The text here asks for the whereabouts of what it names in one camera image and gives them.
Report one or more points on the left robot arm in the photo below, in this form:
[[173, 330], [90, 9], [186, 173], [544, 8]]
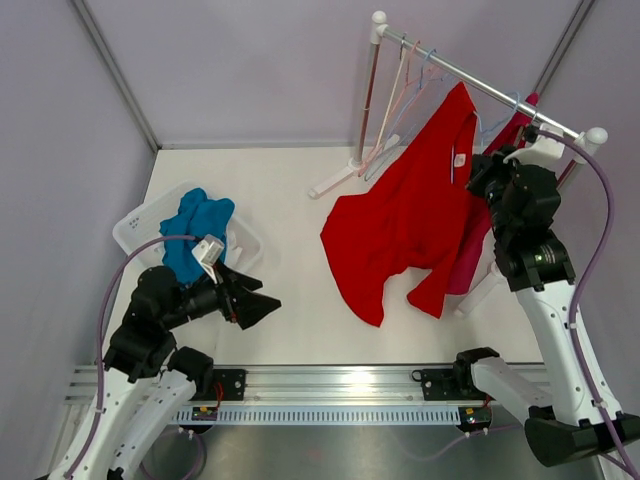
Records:
[[145, 377]]

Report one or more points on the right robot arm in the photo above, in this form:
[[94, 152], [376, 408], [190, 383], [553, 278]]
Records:
[[579, 416]]

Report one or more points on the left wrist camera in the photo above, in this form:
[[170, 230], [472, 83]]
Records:
[[207, 253]]

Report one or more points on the blue t shirt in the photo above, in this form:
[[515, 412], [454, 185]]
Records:
[[198, 216]]

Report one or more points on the white t shirt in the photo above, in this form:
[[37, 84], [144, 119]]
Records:
[[239, 254]]

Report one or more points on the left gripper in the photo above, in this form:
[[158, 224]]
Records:
[[237, 303]]

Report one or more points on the magenta t shirt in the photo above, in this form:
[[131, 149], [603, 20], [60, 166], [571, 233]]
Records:
[[477, 222]]

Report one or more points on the pink wire hanger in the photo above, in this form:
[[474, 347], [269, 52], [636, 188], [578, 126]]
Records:
[[409, 87]]

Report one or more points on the white clothes rack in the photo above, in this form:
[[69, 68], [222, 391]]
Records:
[[590, 140]]

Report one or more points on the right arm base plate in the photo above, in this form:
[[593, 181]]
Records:
[[440, 384]]

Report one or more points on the white slotted cable duct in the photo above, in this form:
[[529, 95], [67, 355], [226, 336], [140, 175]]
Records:
[[317, 415]]

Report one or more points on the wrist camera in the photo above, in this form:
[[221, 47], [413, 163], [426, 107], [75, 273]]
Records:
[[207, 253], [542, 149]]

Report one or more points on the light blue wire hanger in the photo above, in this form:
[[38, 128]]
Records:
[[430, 76]]

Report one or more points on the white plastic basket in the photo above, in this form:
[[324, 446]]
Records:
[[143, 224]]

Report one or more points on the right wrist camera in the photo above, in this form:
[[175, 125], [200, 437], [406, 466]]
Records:
[[542, 149]]

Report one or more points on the red t shirt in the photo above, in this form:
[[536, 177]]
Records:
[[412, 217]]

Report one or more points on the cream wire hanger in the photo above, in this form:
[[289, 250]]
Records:
[[392, 93]]

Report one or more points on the aluminium rail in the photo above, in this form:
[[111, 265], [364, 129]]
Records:
[[317, 385]]

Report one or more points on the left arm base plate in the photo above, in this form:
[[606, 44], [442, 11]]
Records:
[[230, 383]]

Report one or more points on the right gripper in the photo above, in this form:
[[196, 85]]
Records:
[[484, 167]]

